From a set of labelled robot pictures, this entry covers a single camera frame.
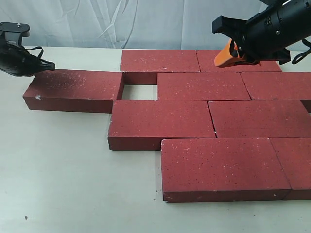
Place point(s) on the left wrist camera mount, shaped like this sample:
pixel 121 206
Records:
pixel 14 32

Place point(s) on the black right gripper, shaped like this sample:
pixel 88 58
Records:
pixel 266 35

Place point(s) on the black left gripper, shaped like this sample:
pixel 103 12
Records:
pixel 19 61

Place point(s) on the red brick with white speck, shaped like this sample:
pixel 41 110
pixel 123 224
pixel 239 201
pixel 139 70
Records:
pixel 74 91

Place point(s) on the red brick front large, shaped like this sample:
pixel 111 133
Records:
pixel 221 170

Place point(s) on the red brick under tilted brick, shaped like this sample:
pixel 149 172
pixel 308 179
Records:
pixel 159 61

